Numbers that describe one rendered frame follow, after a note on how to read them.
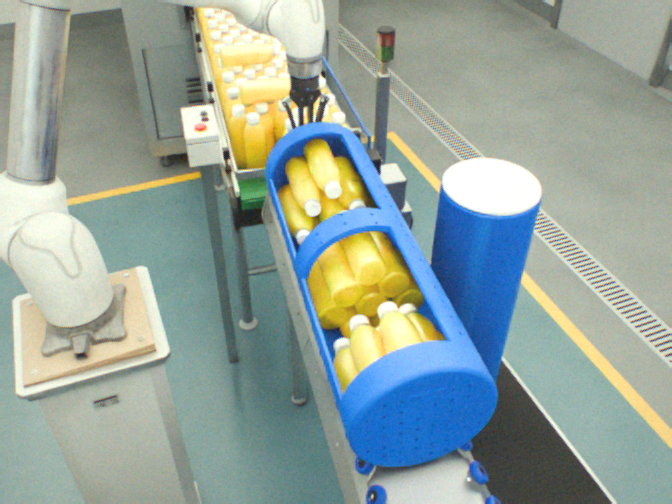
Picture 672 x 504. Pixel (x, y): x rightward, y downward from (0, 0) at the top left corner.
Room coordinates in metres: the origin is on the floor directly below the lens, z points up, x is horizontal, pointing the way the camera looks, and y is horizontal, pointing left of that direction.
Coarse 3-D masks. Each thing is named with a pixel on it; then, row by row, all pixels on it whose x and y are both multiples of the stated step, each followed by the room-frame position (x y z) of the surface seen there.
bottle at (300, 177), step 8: (296, 160) 1.51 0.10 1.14; (304, 160) 1.51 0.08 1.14; (288, 168) 1.49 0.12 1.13; (296, 168) 1.47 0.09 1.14; (304, 168) 1.47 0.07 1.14; (288, 176) 1.47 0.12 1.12; (296, 176) 1.44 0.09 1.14; (304, 176) 1.43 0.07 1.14; (312, 176) 1.44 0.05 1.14; (296, 184) 1.41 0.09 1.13; (304, 184) 1.39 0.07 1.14; (312, 184) 1.40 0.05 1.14; (296, 192) 1.38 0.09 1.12; (304, 192) 1.37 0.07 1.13; (312, 192) 1.37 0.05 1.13; (320, 192) 1.39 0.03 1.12; (296, 200) 1.38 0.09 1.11; (304, 200) 1.36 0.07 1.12; (320, 200) 1.37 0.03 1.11; (304, 208) 1.35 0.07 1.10
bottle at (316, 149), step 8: (312, 144) 1.51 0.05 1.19; (320, 144) 1.50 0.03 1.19; (304, 152) 1.51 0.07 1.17; (312, 152) 1.48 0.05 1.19; (320, 152) 1.46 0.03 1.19; (328, 152) 1.47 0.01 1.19; (312, 160) 1.45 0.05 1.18; (320, 160) 1.43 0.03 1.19; (328, 160) 1.43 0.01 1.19; (312, 168) 1.42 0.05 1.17; (320, 168) 1.40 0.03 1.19; (328, 168) 1.39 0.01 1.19; (336, 168) 1.40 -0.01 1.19; (320, 176) 1.38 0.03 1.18; (328, 176) 1.37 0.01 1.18; (336, 176) 1.38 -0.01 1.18; (320, 184) 1.37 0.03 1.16
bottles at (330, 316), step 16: (288, 192) 1.45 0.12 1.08; (368, 192) 1.44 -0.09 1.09; (288, 208) 1.38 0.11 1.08; (336, 208) 1.36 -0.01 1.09; (288, 224) 1.33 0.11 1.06; (304, 224) 1.32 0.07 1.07; (400, 256) 1.17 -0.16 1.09; (320, 272) 1.13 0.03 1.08; (320, 288) 1.07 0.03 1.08; (368, 288) 1.05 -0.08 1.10; (416, 288) 1.06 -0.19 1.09; (320, 304) 1.03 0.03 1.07; (368, 304) 1.04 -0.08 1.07; (400, 304) 1.05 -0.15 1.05; (416, 304) 1.06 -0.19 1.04; (320, 320) 1.01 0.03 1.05; (336, 320) 1.02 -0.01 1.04; (368, 320) 1.04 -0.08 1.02; (336, 352) 0.91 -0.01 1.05; (336, 368) 0.86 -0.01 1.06; (352, 368) 0.84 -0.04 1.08
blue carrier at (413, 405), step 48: (288, 144) 1.48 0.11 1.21; (336, 144) 1.56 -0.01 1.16; (384, 192) 1.28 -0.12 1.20; (288, 240) 1.21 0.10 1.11; (336, 240) 1.09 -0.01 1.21; (432, 288) 0.94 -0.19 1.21; (336, 336) 1.02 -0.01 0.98; (336, 384) 0.78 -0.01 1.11; (384, 384) 0.70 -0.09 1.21; (432, 384) 0.72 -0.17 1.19; (480, 384) 0.73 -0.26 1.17; (384, 432) 0.69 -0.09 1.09; (432, 432) 0.71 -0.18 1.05
